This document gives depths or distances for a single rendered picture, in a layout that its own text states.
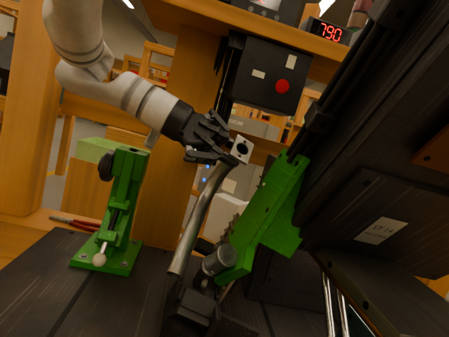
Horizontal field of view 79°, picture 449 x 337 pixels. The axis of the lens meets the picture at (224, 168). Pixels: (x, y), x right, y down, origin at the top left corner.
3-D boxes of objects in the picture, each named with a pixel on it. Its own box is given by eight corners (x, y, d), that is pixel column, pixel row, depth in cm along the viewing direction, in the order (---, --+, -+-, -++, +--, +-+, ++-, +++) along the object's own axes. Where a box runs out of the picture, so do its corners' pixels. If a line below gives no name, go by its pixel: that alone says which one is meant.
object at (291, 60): (295, 116, 67) (315, 55, 65) (230, 97, 65) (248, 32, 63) (280, 116, 80) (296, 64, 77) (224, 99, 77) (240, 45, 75)
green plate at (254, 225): (276, 286, 46) (347, 181, 43) (234, 266, 44) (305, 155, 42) (260, 253, 57) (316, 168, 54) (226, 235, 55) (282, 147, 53)
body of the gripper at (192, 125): (162, 116, 46) (209, 144, 48) (181, 87, 51) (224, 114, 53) (152, 140, 52) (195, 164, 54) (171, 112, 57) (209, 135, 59)
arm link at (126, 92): (129, 119, 46) (155, 79, 49) (41, 69, 44) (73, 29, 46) (131, 130, 53) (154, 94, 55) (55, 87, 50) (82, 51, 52)
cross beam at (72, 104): (431, 212, 99) (441, 188, 98) (59, 111, 80) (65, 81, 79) (421, 207, 104) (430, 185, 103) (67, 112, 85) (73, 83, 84)
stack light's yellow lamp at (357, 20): (366, 31, 78) (372, 15, 77) (351, 26, 77) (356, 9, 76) (356, 37, 83) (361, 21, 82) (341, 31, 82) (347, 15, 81)
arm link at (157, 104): (170, 123, 61) (144, 108, 59) (185, 89, 52) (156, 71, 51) (151, 152, 55) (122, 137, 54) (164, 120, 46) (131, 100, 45)
